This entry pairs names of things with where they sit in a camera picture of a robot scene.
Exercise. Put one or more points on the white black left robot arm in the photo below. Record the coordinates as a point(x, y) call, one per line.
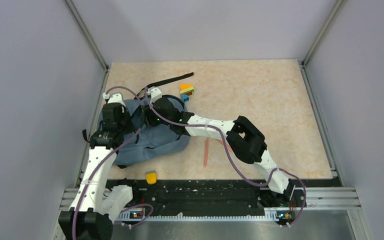
point(91, 216)

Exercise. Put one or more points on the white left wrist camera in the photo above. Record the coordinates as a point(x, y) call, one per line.
point(113, 98)

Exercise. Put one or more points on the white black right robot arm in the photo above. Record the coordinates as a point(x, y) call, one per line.
point(247, 143)

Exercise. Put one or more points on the yellow grey pencil sharpener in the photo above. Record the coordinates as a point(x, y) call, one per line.
point(151, 177)

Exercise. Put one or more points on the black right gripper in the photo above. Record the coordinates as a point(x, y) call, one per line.
point(148, 113)

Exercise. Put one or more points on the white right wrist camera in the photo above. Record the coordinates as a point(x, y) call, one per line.
point(153, 94)

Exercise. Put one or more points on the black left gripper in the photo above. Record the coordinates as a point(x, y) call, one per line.
point(131, 127)

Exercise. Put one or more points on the blue grey student backpack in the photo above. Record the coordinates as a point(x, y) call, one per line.
point(136, 147)

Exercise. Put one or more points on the orange pen upright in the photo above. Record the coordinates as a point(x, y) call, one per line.
point(206, 152)

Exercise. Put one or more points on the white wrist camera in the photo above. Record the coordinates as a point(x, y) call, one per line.
point(113, 98)
point(153, 94)

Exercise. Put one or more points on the orange pen slanted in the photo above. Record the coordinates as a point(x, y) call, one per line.
point(226, 145)

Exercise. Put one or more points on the colourful sticky note stack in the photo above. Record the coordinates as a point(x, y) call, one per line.
point(186, 90)

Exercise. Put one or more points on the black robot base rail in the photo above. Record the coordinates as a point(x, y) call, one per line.
point(207, 198)

